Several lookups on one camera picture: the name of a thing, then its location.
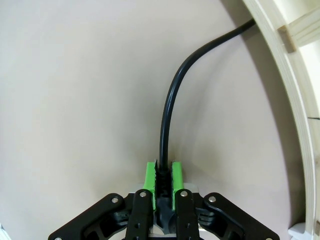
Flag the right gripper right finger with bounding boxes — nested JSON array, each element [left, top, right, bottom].
[[170, 161, 280, 240]]

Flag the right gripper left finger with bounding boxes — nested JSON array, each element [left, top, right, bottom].
[[48, 161, 159, 240]]

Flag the thick black power cable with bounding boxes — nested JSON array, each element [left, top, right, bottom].
[[156, 18, 256, 227]]

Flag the white plastic shelf foot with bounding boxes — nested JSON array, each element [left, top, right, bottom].
[[287, 220, 308, 238]]

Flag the light wooden shelf unit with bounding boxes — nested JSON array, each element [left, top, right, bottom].
[[240, 0, 320, 240]]

